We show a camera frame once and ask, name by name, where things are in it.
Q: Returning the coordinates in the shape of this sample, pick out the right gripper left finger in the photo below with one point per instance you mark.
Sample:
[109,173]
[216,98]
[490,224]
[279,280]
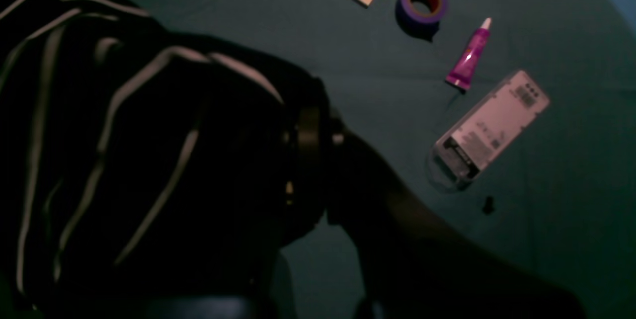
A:
[289,208]

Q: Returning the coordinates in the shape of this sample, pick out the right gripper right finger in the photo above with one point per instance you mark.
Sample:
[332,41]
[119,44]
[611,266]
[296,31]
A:
[414,264]

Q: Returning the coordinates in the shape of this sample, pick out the navy white striped t-shirt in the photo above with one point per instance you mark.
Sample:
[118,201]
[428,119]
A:
[127,151]

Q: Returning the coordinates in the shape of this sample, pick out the small black screw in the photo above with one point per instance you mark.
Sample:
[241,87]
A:
[488,207]

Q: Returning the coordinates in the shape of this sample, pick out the clear plastic blister pack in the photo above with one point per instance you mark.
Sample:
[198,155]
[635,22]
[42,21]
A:
[473,143]

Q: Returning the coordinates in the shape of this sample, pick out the pink glue tube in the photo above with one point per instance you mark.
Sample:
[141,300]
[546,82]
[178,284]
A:
[461,74]

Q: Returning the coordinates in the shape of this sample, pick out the teal table cloth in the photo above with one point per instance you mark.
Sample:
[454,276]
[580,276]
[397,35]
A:
[564,192]

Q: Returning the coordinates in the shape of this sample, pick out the purple tape roll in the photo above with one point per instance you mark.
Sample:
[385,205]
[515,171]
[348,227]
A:
[420,18]

